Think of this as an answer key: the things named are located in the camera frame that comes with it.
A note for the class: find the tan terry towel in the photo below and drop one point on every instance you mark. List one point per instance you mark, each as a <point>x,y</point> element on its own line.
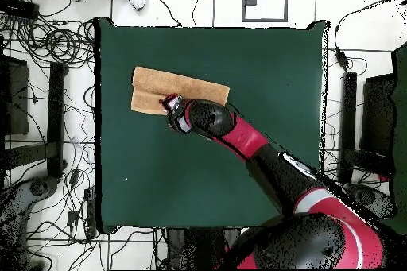
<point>178,85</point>

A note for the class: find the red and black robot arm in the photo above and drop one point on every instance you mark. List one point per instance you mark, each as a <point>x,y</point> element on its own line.
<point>244,137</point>

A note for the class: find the dark green table cloth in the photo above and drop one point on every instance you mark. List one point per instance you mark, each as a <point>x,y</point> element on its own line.
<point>159,172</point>

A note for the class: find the black power adapter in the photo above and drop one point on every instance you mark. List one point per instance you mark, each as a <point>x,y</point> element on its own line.
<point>341,58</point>
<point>74,178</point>
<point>72,218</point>

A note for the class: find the black power strip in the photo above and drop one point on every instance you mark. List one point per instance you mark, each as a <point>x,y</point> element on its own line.
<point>90,213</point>
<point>19,8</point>

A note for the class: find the black box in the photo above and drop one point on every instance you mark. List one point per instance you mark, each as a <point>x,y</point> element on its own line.
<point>16,99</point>
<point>378,109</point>

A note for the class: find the dark grey stand base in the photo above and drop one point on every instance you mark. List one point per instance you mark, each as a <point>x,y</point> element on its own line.
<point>38,188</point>
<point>369,198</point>

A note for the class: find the black stand leg frame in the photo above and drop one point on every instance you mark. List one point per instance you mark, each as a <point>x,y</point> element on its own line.
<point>349,109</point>
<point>56,109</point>

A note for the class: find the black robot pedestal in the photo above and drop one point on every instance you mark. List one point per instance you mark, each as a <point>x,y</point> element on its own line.
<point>203,248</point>

